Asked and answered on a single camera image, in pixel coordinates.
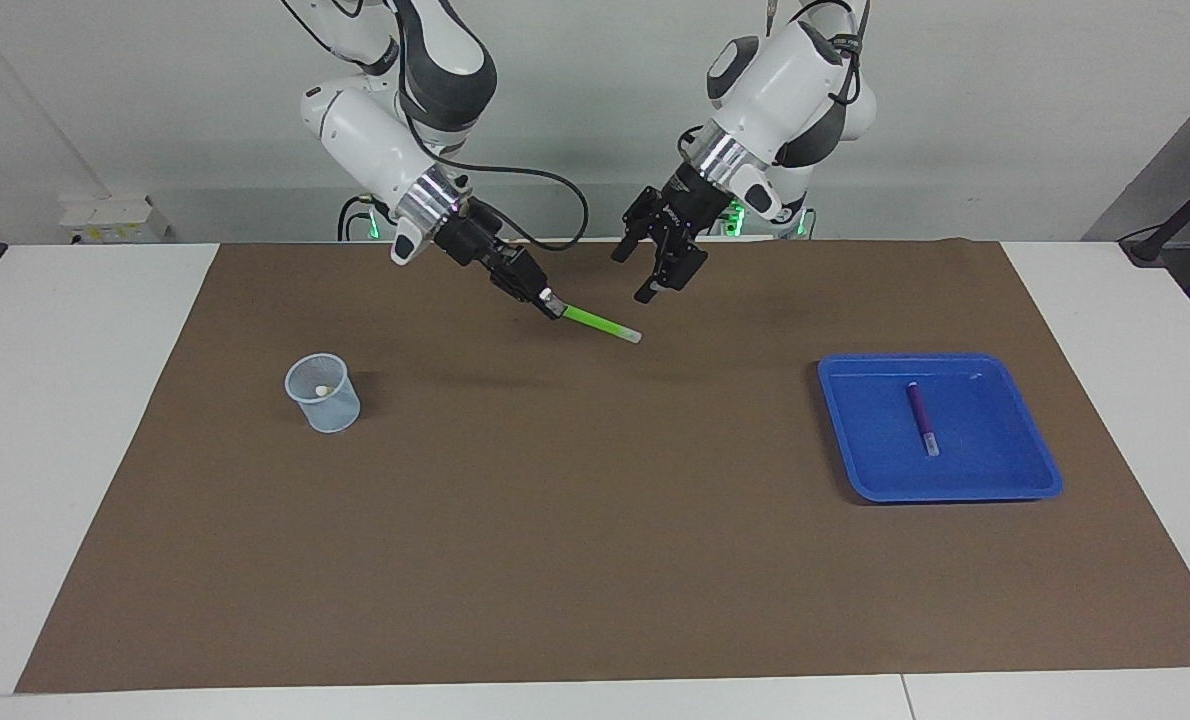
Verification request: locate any brown table mat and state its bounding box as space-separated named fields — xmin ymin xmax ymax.
xmin=15 ymin=238 xmax=1190 ymax=694

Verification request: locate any black base cable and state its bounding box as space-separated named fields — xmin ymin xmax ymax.
xmin=338 ymin=195 xmax=378 ymax=242

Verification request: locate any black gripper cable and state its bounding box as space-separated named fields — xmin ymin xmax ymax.
xmin=763 ymin=0 xmax=873 ymax=106
xmin=395 ymin=95 xmax=590 ymax=253

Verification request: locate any blue plastic tray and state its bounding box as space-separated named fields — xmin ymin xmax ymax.
xmin=817 ymin=352 xmax=1064 ymax=503

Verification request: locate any black stand leg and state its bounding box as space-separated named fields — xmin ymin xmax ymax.
xmin=1120 ymin=158 xmax=1190 ymax=268

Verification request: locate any translucent plastic cup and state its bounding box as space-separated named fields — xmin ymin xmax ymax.
xmin=285 ymin=353 xmax=362 ymax=434

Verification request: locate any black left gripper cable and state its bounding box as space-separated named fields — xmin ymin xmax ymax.
xmin=763 ymin=0 xmax=873 ymax=106

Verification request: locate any purple pen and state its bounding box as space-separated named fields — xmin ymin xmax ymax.
xmin=904 ymin=381 xmax=942 ymax=459

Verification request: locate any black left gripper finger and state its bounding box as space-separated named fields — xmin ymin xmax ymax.
xmin=611 ymin=186 xmax=662 ymax=265
xmin=634 ymin=235 xmax=710 ymax=306

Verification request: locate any white socket box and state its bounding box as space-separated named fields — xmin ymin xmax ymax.
xmin=60 ymin=195 xmax=171 ymax=244

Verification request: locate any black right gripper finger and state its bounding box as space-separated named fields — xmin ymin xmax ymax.
xmin=485 ymin=260 xmax=560 ymax=322
xmin=487 ymin=243 xmax=567 ymax=316

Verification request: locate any green pen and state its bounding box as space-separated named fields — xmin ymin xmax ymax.
xmin=555 ymin=302 xmax=644 ymax=346

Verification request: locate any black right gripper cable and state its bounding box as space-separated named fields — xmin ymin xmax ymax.
xmin=395 ymin=95 xmax=590 ymax=253

